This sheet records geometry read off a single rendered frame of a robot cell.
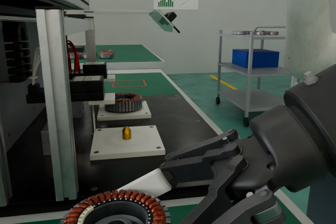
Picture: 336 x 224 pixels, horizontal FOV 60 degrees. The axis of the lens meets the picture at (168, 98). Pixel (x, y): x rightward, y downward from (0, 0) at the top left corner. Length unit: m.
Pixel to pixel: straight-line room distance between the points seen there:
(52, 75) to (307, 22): 0.60
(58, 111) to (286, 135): 0.31
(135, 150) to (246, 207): 0.40
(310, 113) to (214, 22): 6.04
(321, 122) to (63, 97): 0.32
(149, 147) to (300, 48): 0.47
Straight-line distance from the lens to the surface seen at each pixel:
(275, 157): 0.26
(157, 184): 0.36
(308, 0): 0.77
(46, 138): 0.64
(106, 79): 0.84
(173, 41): 6.06
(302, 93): 0.27
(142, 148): 0.61
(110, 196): 0.35
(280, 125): 0.26
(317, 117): 0.26
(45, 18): 0.43
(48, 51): 0.42
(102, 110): 0.88
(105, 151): 0.61
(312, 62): 0.86
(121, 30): 5.94
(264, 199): 0.23
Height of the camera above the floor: 1.03
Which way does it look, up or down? 14 degrees down
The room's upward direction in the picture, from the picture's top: straight up
